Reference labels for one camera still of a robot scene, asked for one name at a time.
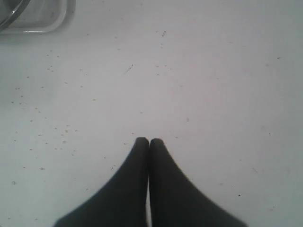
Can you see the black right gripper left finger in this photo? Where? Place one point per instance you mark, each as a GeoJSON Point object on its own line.
{"type": "Point", "coordinates": [121, 202]}

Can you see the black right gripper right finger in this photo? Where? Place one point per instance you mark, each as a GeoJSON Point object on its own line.
{"type": "Point", "coordinates": [175, 201]}

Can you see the round steel mesh sieve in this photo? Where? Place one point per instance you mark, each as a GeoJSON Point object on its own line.
{"type": "Point", "coordinates": [10, 10]}

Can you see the white rectangular plastic tray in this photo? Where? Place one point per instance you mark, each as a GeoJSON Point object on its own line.
{"type": "Point", "coordinates": [42, 16]}

